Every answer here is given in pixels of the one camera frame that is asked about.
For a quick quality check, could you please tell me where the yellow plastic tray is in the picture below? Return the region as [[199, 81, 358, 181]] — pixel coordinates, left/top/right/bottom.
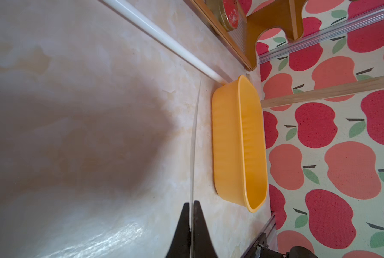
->
[[211, 75, 268, 213]]

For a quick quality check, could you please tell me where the wooden shelf rack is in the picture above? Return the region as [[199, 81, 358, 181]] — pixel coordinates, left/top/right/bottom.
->
[[185, 0, 308, 72]]

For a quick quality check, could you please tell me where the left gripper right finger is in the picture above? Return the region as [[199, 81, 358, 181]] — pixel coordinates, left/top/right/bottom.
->
[[192, 201, 218, 258]]

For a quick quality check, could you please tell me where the right aluminium frame post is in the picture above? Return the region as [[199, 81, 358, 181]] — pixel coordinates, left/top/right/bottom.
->
[[258, 5, 384, 64]]

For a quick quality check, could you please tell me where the wooden string stand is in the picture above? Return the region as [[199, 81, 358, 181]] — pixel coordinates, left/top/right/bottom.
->
[[100, 0, 384, 109]]

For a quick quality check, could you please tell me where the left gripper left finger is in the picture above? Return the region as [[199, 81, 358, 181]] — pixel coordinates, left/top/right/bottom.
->
[[166, 203, 192, 258]]

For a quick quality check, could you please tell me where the red lid tin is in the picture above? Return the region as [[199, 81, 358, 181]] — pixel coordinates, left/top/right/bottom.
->
[[206, 0, 239, 32]]

